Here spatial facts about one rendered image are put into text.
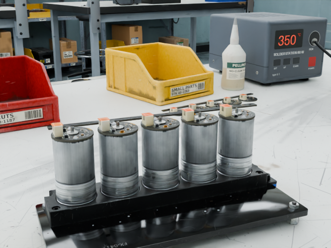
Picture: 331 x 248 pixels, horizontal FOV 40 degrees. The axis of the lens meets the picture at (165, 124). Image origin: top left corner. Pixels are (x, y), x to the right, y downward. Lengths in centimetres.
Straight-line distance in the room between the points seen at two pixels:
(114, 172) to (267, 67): 43
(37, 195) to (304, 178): 20
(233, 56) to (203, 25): 543
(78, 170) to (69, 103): 33
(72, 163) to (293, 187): 17
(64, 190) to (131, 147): 5
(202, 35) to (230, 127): 578
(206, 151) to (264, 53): 39
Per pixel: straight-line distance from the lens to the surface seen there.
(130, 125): 28
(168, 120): 29
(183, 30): 586
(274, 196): 32
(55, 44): 340
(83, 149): 27
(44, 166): 40
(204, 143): 29
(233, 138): 31
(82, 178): 27
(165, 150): 28
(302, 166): 40
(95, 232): 27
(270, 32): 67
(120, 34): 505
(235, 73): 65
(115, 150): 27
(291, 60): 70
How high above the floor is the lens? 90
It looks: 18 degrees down
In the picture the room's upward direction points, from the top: straight up
